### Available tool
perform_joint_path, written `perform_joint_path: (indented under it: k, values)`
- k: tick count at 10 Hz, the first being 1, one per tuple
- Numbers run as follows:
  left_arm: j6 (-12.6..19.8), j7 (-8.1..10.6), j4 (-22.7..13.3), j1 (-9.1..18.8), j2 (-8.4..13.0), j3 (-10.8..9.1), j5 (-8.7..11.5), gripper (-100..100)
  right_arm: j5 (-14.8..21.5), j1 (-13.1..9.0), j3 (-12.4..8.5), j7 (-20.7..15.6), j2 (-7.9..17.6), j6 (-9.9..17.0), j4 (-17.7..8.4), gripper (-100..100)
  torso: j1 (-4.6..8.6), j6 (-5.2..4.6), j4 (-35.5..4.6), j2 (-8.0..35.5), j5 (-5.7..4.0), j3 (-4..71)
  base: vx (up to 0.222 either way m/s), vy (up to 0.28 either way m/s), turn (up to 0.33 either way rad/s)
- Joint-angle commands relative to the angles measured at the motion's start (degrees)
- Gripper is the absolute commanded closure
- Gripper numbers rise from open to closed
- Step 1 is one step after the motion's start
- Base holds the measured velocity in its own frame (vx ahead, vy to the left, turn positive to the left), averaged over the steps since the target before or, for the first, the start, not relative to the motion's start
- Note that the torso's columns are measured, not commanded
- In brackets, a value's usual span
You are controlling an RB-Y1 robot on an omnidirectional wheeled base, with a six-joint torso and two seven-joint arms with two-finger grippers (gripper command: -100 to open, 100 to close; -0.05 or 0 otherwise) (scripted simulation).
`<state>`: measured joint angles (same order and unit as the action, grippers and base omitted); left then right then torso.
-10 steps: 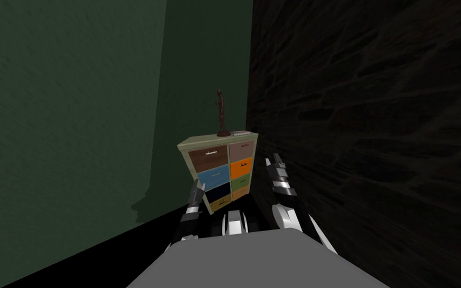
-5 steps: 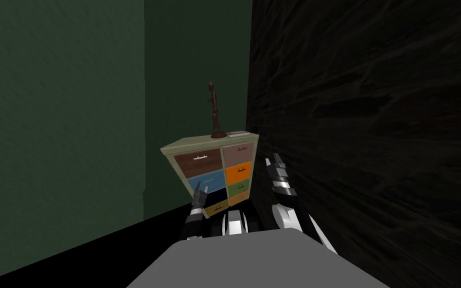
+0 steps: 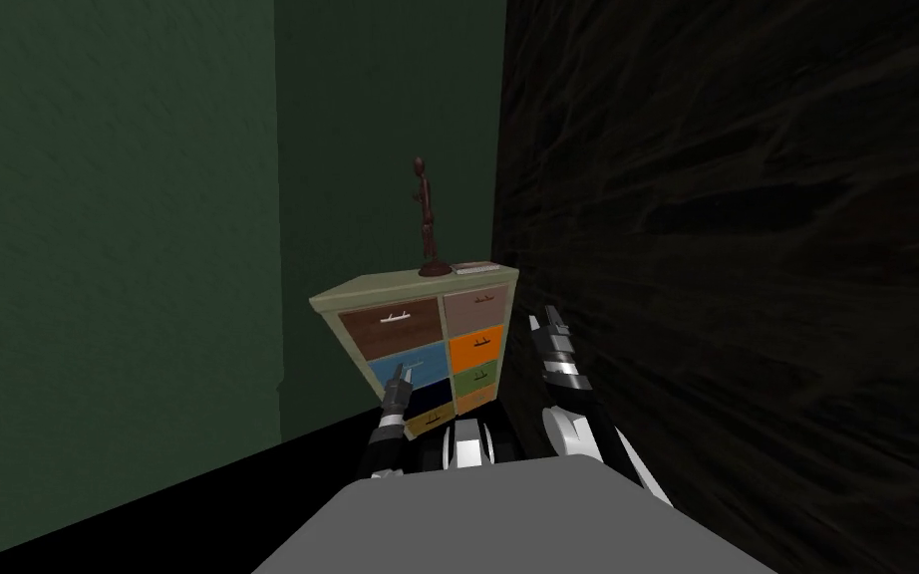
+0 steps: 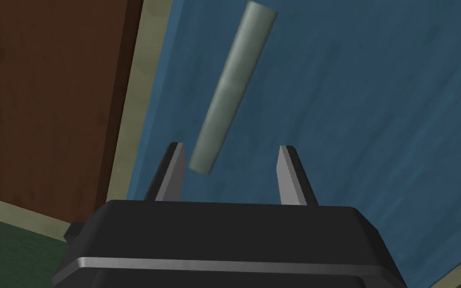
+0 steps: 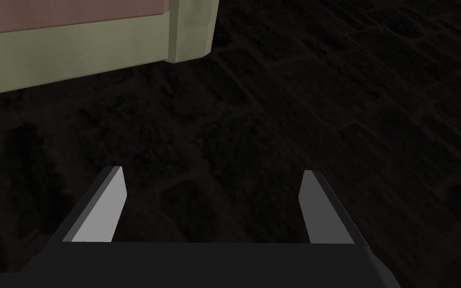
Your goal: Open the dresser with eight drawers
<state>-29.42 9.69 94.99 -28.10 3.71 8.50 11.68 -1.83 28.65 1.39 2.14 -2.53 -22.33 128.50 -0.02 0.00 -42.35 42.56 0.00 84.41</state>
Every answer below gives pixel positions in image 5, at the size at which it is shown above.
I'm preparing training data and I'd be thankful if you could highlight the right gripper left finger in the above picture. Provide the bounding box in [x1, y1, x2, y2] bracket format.
[50, 165, 128, 244]

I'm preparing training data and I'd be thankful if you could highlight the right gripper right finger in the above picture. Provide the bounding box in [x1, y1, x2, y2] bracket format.
[297, 169, 369, 245]

